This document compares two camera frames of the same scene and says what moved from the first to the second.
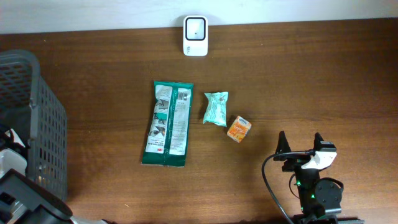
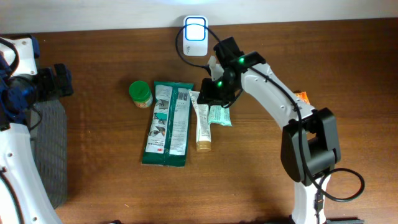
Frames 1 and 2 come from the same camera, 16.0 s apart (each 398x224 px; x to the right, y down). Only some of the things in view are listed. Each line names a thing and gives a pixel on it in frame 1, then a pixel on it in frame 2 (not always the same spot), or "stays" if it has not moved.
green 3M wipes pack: x=166 y=140 stays
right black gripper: x=292 y=160 -> x=206 y=96
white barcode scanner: x=195 y=35 stays
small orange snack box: x=239 y=129 -> x=303 y=96
